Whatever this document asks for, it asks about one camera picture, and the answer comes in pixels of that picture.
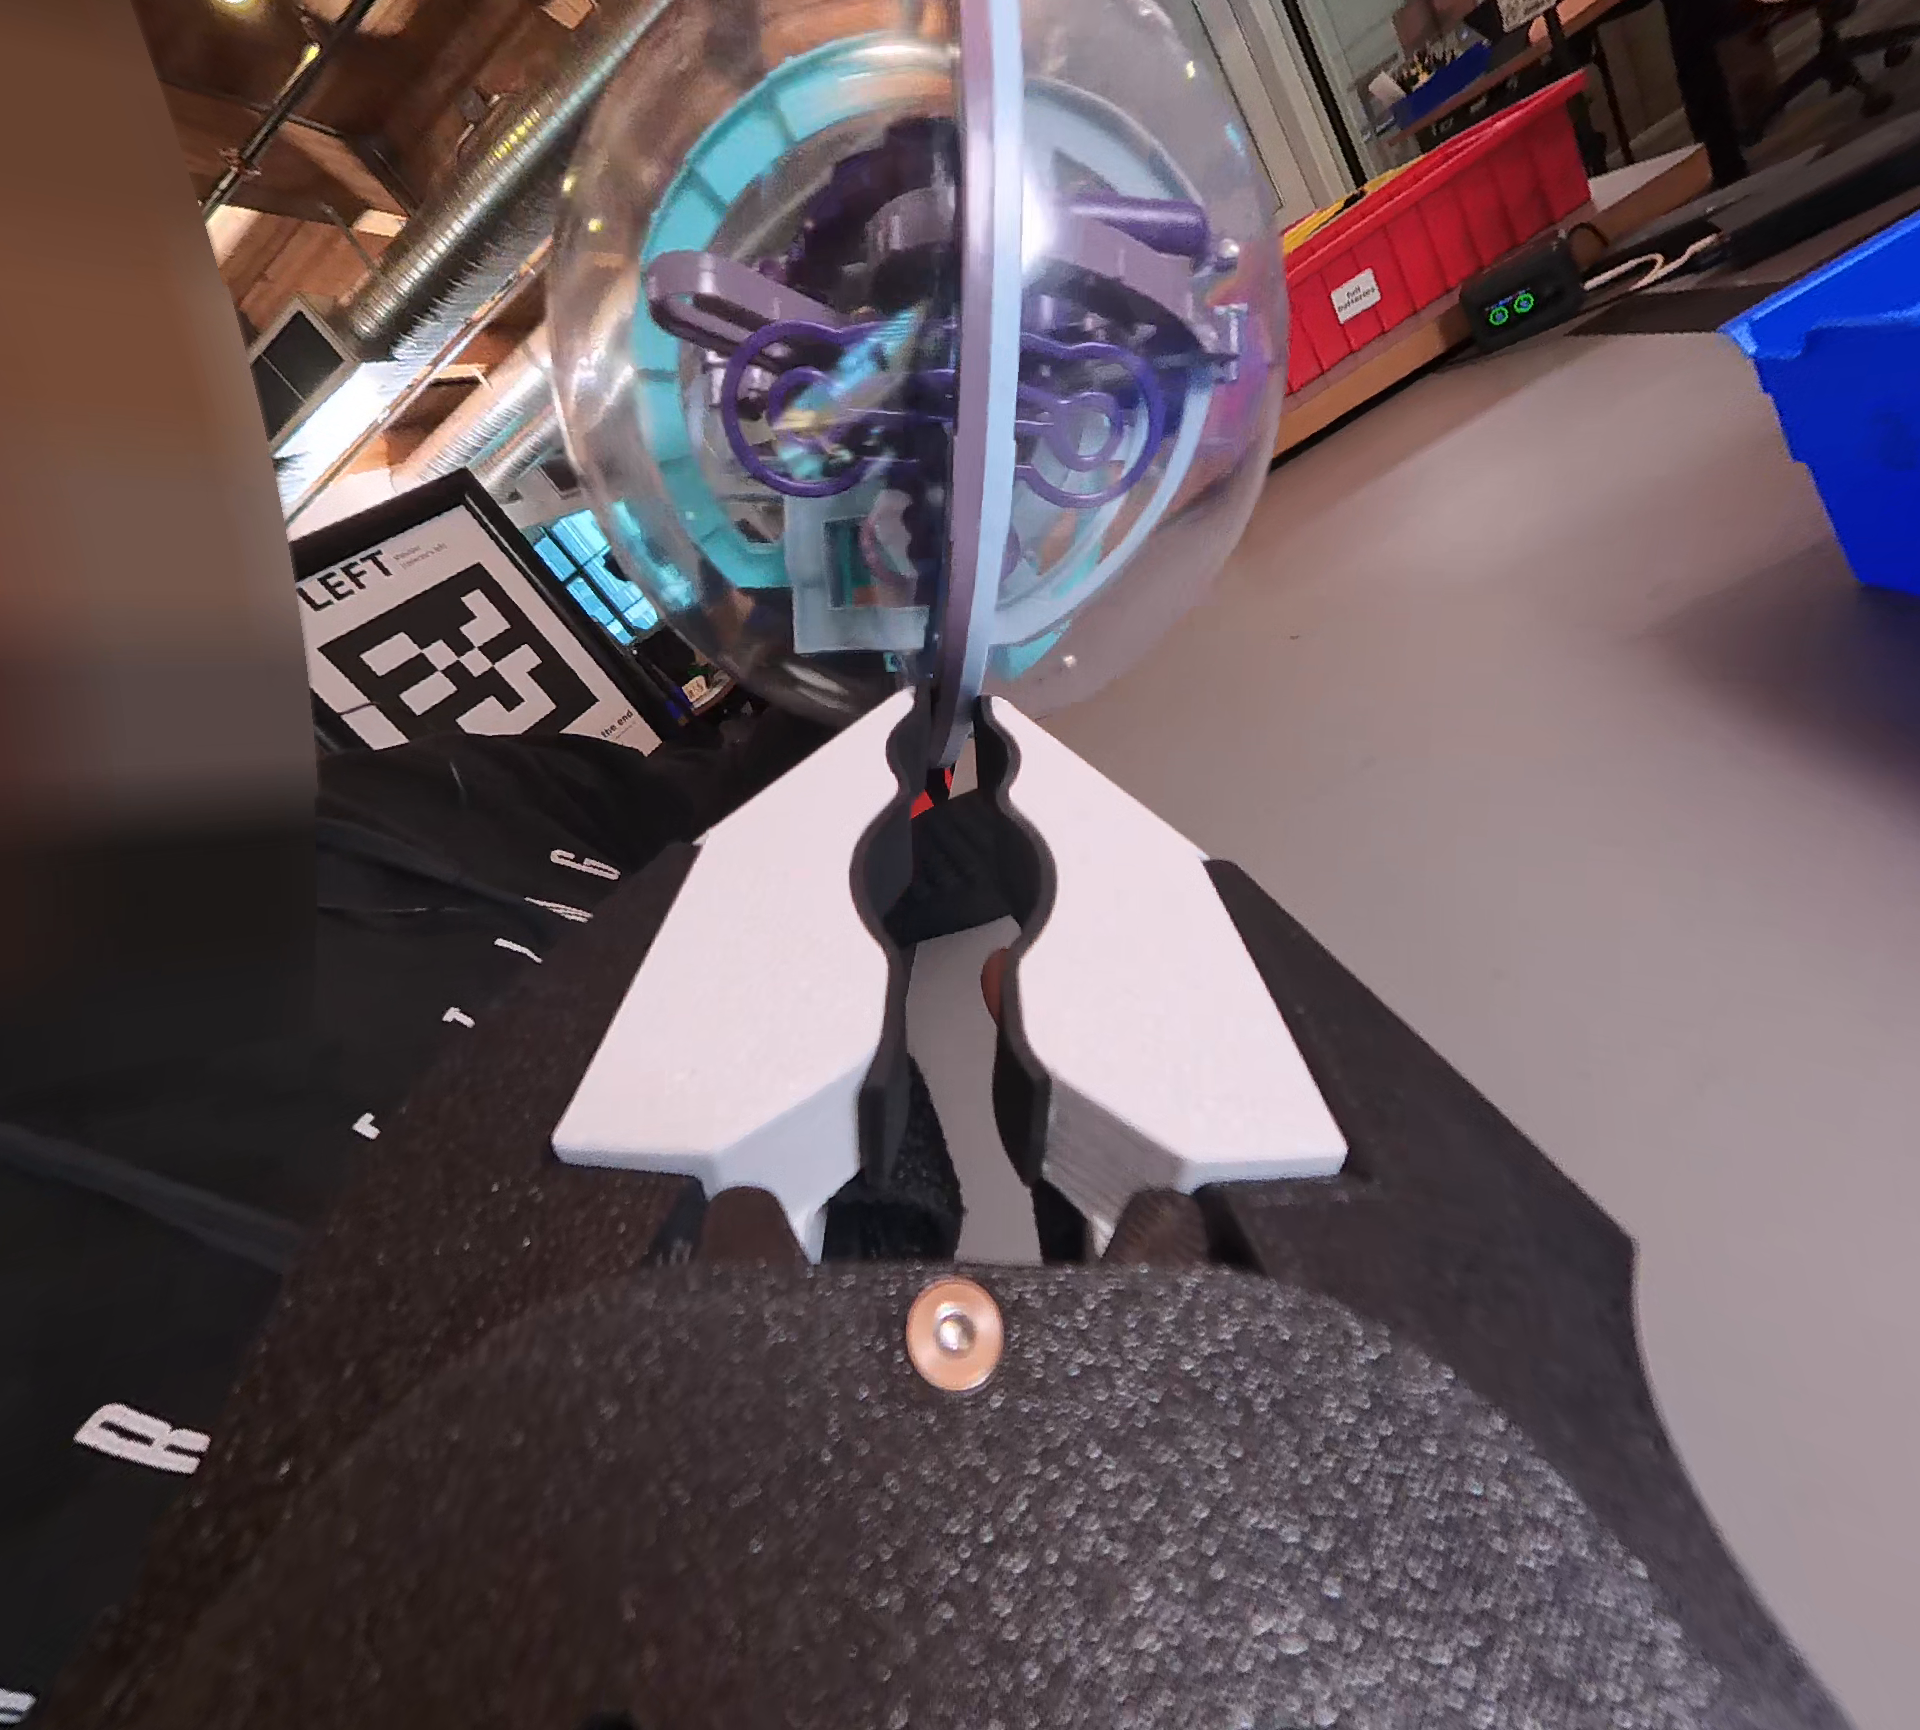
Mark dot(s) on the small black device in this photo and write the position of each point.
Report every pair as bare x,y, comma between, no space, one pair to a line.
1521,291

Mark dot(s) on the blue plastic bin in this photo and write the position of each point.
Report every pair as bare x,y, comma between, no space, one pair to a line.
1847,412

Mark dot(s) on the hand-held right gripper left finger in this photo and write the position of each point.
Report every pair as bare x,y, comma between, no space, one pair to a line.
738,996

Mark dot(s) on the red plastic bin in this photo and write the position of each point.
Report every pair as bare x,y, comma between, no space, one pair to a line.
1440,230

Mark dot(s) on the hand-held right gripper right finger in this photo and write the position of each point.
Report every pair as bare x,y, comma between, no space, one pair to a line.
1170,996

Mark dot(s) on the black white marker board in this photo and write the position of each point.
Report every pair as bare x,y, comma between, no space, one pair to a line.
451,652

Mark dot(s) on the clear maze ball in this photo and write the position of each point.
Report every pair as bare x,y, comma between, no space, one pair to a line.
782,260

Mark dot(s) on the person's black printed jacket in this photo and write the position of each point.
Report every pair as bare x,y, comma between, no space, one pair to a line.
451,921

